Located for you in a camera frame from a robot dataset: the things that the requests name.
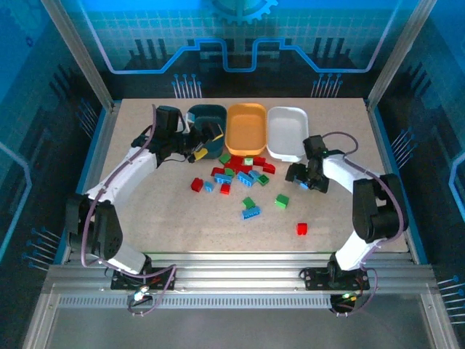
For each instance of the orange plastic container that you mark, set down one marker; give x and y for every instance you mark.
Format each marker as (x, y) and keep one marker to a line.
(245, 127)

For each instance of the dark teal plastic container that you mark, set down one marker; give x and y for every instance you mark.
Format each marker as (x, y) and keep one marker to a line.
(207, 112)

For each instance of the long red lego brick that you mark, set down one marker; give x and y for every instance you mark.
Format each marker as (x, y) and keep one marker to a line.
(217, 171)

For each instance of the long blue lego brick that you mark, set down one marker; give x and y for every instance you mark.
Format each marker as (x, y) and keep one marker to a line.
(251, 213)
(246, 179)
(222, 178)

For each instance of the aluminium front beam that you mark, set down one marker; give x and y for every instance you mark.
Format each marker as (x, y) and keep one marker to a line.
(236, 272)

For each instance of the small blue lego brick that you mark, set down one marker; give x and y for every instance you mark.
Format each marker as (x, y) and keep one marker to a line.
(254, 174)
(209, 186)

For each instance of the small circuit board with LEDs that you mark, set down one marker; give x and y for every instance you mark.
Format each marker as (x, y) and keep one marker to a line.
(141, 293)
(348, 296)

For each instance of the small green lego brick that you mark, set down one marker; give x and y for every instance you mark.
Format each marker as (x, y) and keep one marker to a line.
(248, 161)

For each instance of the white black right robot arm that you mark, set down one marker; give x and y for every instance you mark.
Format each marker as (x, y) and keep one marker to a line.
(378, 211)

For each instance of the large red lego brick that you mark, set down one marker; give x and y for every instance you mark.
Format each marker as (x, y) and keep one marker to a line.
(237, 162)

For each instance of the aluminium side rail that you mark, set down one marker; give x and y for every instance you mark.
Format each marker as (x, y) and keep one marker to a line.
(381, 145)
(106, 138)

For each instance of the aluminium frame post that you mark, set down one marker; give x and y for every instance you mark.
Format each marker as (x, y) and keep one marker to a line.
(399, 54)
(78, 54)

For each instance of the white plastic container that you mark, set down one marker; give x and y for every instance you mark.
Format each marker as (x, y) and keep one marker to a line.
(287, 127)

